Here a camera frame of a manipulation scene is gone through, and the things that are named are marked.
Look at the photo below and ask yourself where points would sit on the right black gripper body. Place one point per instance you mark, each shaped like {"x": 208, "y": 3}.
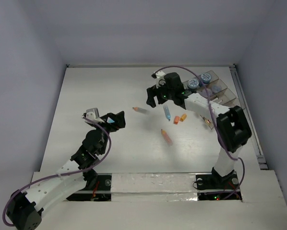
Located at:
{"x": 166, "y": 94}

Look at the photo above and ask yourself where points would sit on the blue eraser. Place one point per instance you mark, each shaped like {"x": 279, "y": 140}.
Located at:
{"x": 109, "y": 120}

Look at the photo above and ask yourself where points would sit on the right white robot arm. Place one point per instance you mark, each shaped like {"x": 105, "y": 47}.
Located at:
{"x": 231, "y": 125}

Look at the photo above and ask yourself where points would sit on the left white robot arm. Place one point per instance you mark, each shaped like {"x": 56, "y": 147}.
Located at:
{"x": 28, "y": 205}

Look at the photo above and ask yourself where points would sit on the clear tiered organizer box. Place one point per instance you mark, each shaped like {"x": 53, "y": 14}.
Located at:
{"x": 218, "y": 95}

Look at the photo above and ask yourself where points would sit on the blue pencil shaped highlighter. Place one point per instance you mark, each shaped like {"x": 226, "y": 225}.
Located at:
{"x": 167, "y": 112}

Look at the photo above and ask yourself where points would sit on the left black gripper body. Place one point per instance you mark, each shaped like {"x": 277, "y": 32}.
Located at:
{"x": 111, "y": 127}

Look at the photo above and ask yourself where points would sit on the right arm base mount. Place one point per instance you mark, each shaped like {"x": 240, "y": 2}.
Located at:
{"x": 211, "y": 186}

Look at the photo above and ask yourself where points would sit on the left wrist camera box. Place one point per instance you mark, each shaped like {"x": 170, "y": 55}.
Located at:
{"x": 92, "y": 116}

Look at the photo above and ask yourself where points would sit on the pink pencil shaped highlighter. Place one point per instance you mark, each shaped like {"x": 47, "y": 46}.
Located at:
{"x": 166, "y": 137}

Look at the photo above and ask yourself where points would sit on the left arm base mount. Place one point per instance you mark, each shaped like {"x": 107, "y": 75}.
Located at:
{"x": 97, "y": 188}

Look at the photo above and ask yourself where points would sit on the clear pencil shaped eraser case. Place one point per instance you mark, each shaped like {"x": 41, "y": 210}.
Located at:
{"x": 140, "y": 110}

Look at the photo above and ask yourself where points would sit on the yellow eraser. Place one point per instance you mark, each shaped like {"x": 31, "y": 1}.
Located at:
{"x": 183, "y": 117}

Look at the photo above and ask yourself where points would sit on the orange eraser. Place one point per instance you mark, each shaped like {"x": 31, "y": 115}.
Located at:
{"x": 176, "y": 120}

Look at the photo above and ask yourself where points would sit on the blue lidded jar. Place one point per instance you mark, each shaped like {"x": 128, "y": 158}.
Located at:
{"x": 206, "y": 77}
{"x": 193, "y": 84}

